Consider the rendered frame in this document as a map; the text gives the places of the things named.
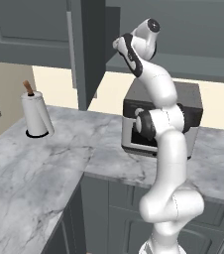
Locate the silver black toaster oven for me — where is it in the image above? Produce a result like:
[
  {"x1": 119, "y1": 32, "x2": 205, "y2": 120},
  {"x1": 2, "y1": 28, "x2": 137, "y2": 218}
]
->
[{"x1": 121, "y1": 80, "x2": 204, "y2": 161}]

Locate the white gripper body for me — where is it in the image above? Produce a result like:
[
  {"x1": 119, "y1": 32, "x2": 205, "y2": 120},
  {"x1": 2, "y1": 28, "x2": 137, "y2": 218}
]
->
[{"x1": 112, "y1": 35, "x2": 129, "y2": 57}]

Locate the silver lower cabinet handle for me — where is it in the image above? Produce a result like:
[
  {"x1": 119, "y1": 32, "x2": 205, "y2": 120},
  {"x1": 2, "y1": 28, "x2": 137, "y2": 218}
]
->
[{"x1": 216, "y1": 235, "x2": 224, "y2": 254}]

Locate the grey open cabinet door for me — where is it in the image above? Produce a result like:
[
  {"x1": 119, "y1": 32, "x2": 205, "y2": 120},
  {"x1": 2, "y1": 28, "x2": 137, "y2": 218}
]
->
[{"x1": 70, "y1": 0, "x2": 107, "y2": 112}]

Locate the grey upper cabinet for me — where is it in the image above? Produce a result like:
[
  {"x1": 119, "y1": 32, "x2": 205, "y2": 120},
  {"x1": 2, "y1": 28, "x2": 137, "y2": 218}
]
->
[{"x1": 105, "y1": 0, "x2": 224, "y2": 85}]

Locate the grey lower cabinet door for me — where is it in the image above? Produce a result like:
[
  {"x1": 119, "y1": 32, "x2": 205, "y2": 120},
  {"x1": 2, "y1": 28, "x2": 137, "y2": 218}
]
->
[
  {"x1": 108, "y1": 205, "x2": 156, "y2": 254},
  {"x1": 41, "y1": 184, "x2": 86, "y2": 254},
  {"x1": 177, "y1": 220, "x2": 224, "y2": 254}
]

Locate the grey upper cabinet door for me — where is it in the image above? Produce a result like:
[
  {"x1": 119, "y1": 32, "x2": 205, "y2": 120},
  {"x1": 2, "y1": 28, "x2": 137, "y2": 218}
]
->
[{"x1": 0, "y1": 0, "x2": 73, "y2": 70}]

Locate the grey cabinet door handle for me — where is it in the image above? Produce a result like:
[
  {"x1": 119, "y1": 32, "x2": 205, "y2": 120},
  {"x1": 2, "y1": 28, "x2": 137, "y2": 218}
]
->
[{"x1": 65, "y1": 10, "x2": 78, "y2": 90}]

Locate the white paper towel roll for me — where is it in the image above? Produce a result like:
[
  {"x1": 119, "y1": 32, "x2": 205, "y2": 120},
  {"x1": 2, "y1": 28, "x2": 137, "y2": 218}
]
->
[{"x1": 20, "y1": 90, "x2": 56, "y2": 138}]

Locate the grey lower drawer front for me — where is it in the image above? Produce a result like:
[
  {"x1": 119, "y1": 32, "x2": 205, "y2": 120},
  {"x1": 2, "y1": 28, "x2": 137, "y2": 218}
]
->
[
  {"x1": 196, "y1": 196, "x2": 224, "y2": 228},
  {"x1": 108, "y1": 180, "x2": 153, "y2": 210}
]

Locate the black paper towel holder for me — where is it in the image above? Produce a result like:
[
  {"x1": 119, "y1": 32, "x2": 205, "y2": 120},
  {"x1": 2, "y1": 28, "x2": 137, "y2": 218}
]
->
[{"x1": 22, "y1": 79, "x2": 50, "y2": 140}]

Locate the grey corner cabinet panel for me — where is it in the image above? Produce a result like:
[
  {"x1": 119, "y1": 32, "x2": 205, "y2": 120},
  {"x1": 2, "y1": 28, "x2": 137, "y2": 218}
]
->
[{"x1": 79, "y1": 174, "x2": 110, "y2": 254}]

